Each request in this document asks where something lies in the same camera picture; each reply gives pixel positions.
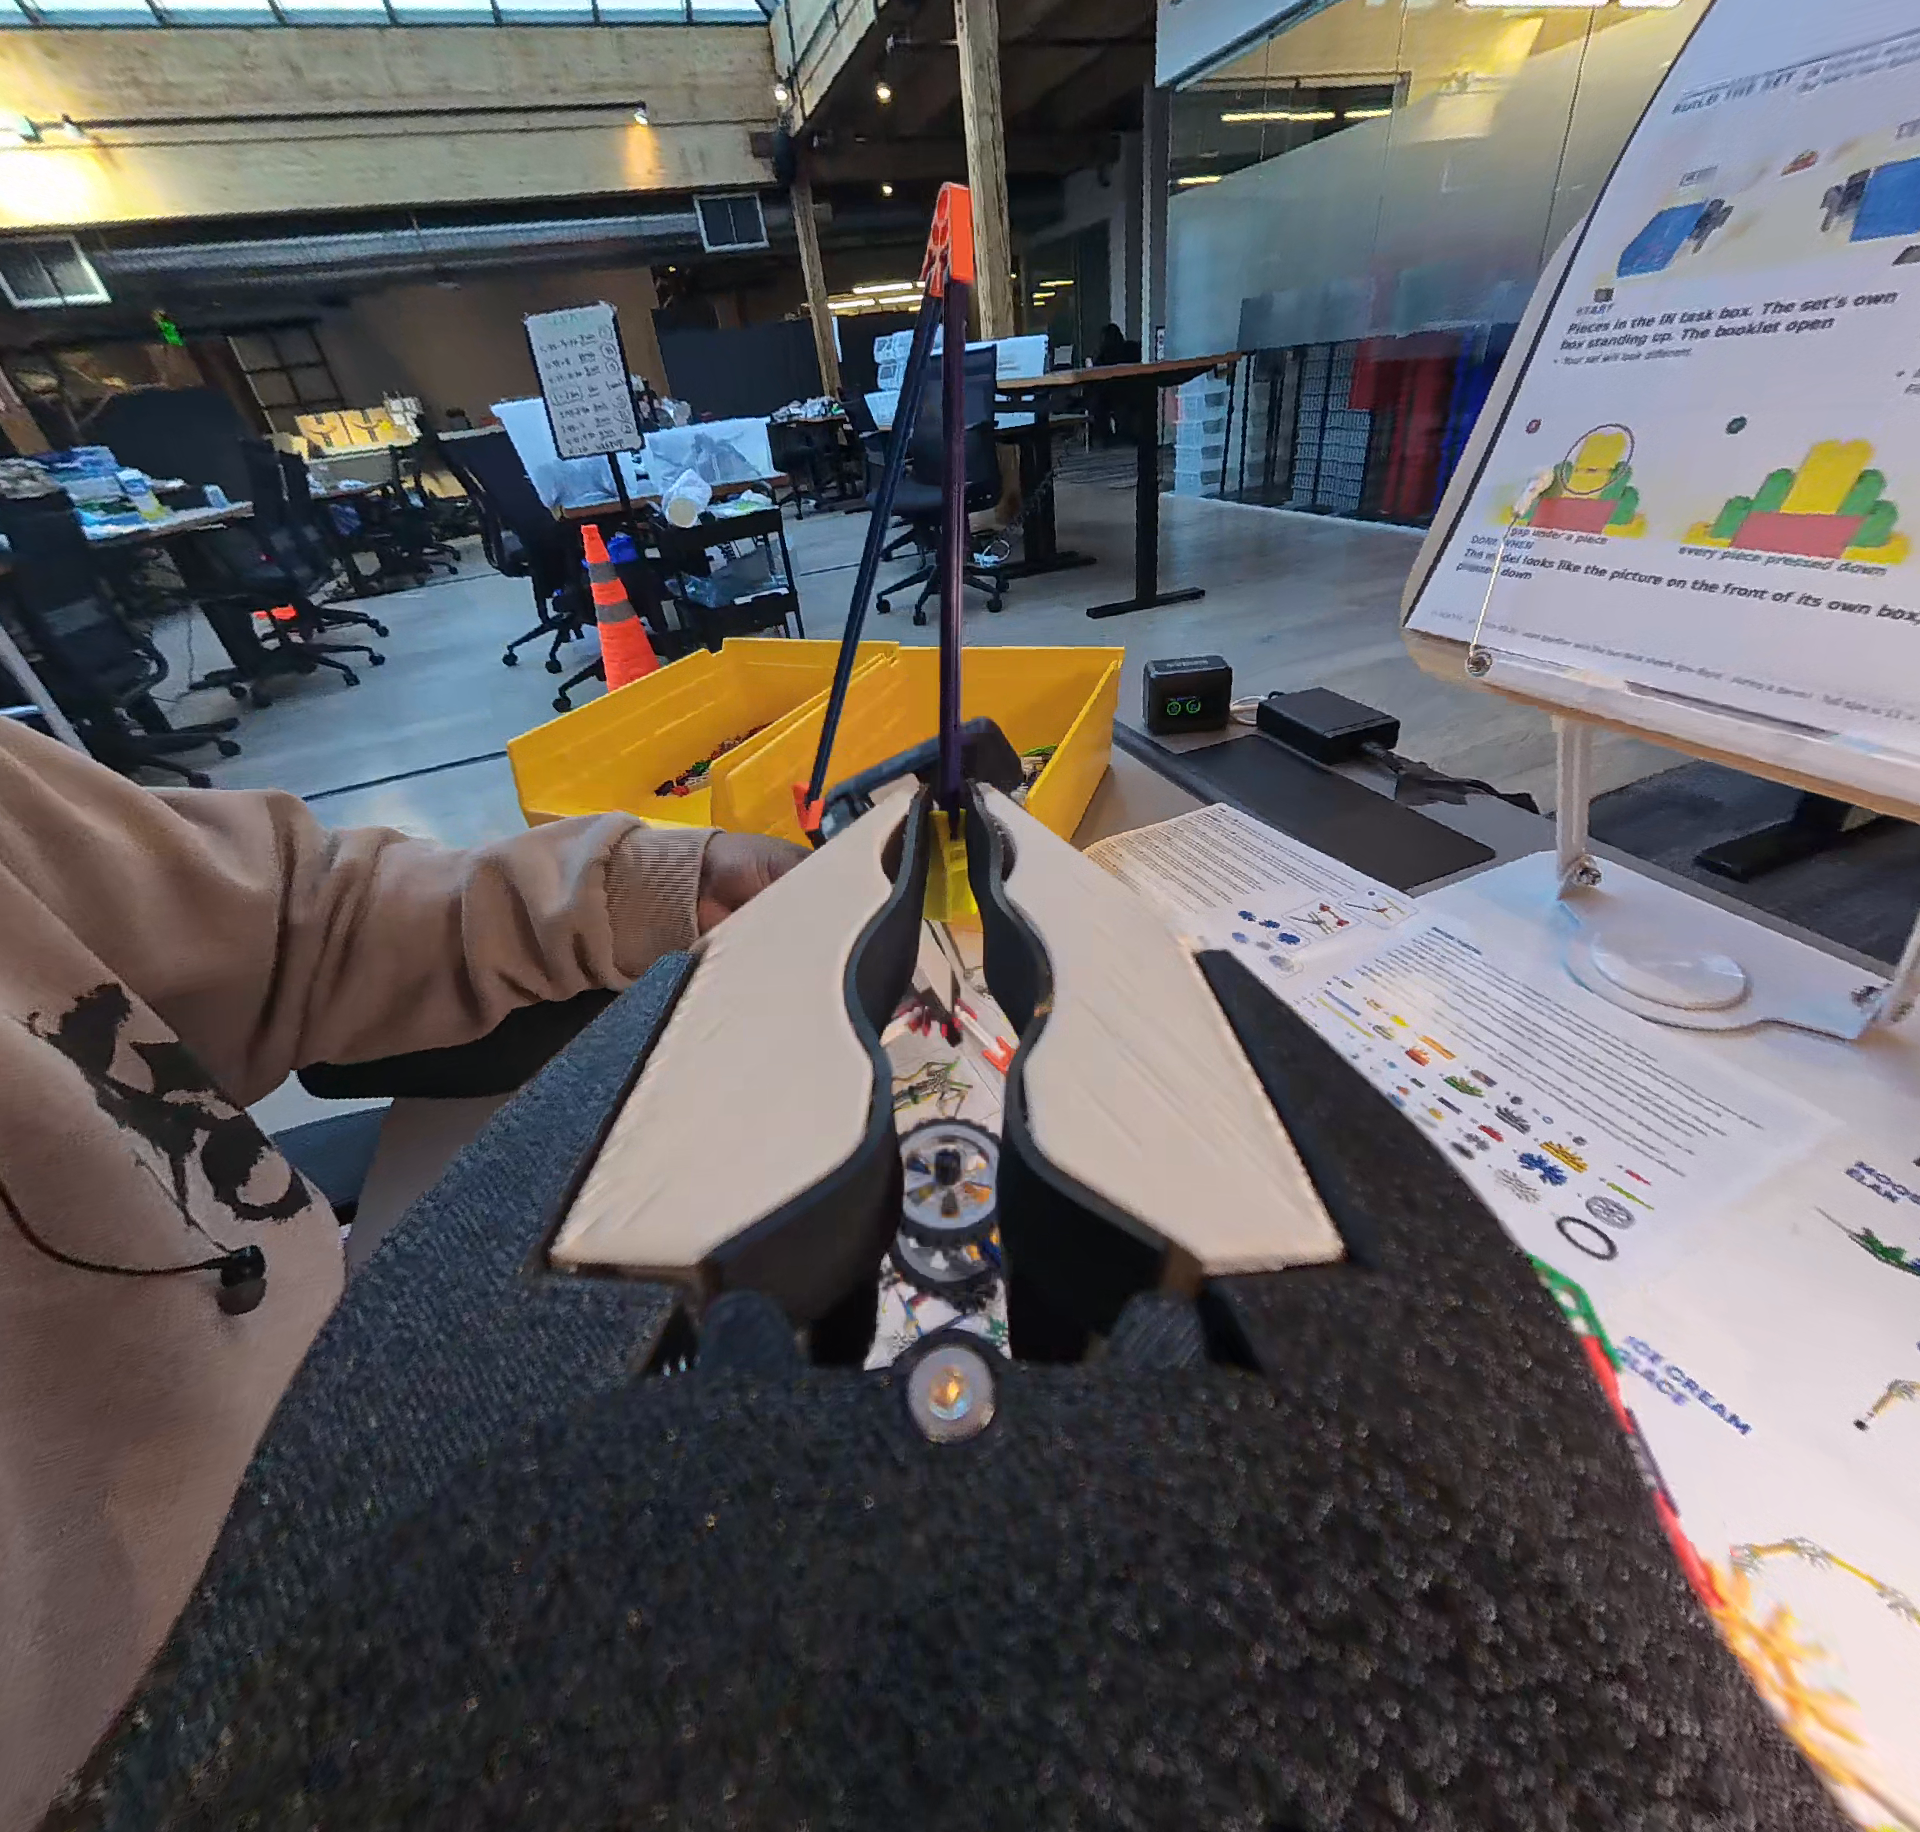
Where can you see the black standing desk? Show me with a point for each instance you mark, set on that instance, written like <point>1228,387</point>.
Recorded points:
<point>1118,372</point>

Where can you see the black desk mat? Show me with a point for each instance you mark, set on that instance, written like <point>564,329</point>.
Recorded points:
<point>1320,812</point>

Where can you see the person's left forearm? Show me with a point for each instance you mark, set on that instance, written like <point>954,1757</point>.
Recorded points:
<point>450,918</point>

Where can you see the blue rods with orange connector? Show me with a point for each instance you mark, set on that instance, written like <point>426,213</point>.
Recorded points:
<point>954,512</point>

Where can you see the white instruction sheet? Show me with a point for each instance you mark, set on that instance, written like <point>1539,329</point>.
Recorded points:
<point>1440,1082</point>

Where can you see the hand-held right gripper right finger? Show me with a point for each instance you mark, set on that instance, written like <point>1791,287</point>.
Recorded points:
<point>1185,1113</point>

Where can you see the yellow plastic bin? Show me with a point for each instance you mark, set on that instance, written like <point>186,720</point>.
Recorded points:
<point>1050,708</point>
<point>615,716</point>

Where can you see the small black display box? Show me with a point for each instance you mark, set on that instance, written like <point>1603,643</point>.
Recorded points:
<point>1185,699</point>

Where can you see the whiteboard sign on stand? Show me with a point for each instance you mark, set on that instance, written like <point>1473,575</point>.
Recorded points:
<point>583,377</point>

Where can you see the white plastic cover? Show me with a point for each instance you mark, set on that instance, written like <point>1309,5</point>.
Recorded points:
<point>705,452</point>

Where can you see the grey desk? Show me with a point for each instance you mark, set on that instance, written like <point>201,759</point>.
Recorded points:
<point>1525,848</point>

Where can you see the wooden document stand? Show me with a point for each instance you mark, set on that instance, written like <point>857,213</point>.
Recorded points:
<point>1742,363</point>

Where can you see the orange traffic cone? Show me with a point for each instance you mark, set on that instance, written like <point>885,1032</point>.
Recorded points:
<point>620,632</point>

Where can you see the black office chair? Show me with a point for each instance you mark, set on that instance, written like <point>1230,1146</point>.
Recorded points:
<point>517,528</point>
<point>938,482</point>
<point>77,617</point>
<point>300,557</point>

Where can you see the black power adapter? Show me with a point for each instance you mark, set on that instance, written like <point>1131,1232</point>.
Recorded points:
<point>1327,723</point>

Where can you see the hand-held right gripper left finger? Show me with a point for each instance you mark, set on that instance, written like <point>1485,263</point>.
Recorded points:
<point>722,1113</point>

